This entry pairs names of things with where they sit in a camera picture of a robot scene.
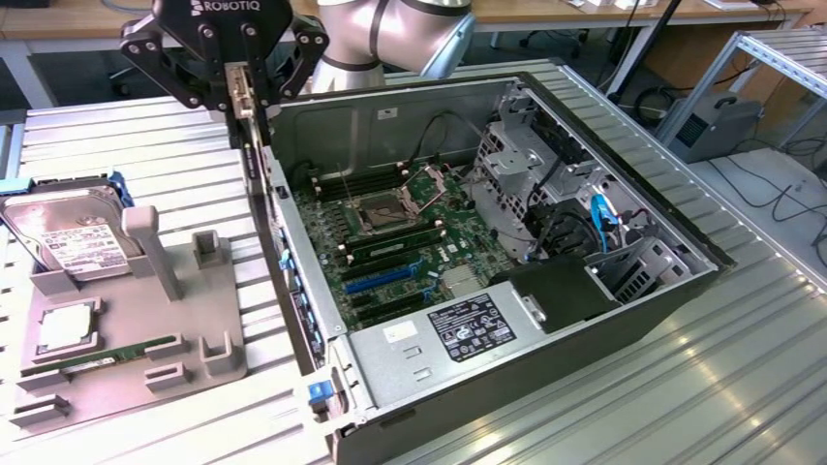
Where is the open black PC case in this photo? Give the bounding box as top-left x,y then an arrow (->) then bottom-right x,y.
244,70 -> 737,465

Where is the black office chair base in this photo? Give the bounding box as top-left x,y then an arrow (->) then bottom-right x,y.
517,27 -> 591,50

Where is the blue expansion slot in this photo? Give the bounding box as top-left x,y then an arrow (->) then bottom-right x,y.
345,270 -> 421,296

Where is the grey equipment box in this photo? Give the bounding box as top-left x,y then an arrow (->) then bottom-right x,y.
671,94 -> 767,165

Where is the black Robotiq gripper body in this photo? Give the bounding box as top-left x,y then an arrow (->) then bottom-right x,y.
151,0 -> 293,77

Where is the silver CPU chip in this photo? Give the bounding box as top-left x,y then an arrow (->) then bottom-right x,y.
34,303 -> 100,358

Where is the black cable bundle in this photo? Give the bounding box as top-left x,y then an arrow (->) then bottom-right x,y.
525,144 -> 587,261

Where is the blue disk carrier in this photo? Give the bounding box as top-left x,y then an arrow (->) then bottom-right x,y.
0,167 -> 136,207

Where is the silver metal disk bay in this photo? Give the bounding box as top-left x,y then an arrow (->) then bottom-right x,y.
475,118 -> 605,209

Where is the long black expansion slot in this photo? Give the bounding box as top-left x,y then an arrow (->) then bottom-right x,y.
353,300 -> 433,326
351,289 -> 425,312
340,259 -> 416,283

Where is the green motherboard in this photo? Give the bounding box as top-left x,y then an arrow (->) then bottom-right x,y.
293,162 -> 517,330

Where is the black plastic shroud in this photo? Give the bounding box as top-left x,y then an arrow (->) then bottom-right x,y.
489,255 -> 623,336

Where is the wooden desk white frame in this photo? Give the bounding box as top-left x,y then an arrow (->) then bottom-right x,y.
0,0 -> 324,110
475,0 -> 815,96

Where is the blue flat wire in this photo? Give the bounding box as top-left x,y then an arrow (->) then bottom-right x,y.
588,193 -> 616,254

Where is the black slanted stand pole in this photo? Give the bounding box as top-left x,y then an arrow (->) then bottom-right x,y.
604,0 -> 684,98

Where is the graphics card with metal bracket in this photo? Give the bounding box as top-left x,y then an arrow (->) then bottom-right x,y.
224,61 -> 272,200

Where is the CPU socket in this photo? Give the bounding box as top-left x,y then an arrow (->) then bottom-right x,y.
351,193 -> 416,230

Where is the thin black looped wire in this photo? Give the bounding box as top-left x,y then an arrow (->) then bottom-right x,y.
411,110 -> 484,164

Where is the green RAM stick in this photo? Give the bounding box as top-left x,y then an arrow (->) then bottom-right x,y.
18,336 -> 180,380
351,231 -> 448,259

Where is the silver hard disk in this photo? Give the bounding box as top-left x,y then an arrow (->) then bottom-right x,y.
0,186 -> 147,285

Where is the black RAM slot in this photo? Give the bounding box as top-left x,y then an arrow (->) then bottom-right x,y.
311,168 -> 405,189
309,162 -> 403,181
316,180 -> 408,203
313,173 -> 407,197
339,224 -> 440,252
335,218 -> 437,246

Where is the perforated metal disk bay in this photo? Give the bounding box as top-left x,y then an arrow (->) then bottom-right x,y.
584,236 -> 703,305

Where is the metal socket cover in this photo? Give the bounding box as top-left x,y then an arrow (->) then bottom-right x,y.
399,164 -> 448,205

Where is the grey plastic parts rack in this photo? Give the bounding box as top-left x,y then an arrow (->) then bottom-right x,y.
5,205 -> 251,442

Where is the black floor cable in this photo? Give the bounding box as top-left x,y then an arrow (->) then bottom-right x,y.
707,138 -> 827,227

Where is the small silver chipset heatsink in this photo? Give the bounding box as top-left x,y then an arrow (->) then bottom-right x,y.
441,268 -> 484,297

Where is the aluminium profile frame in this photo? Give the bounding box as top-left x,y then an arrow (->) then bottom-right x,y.
652,26 -> 827,151

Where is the silver power supply unit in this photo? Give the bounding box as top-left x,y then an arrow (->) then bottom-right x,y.
345,280 -> 551,409

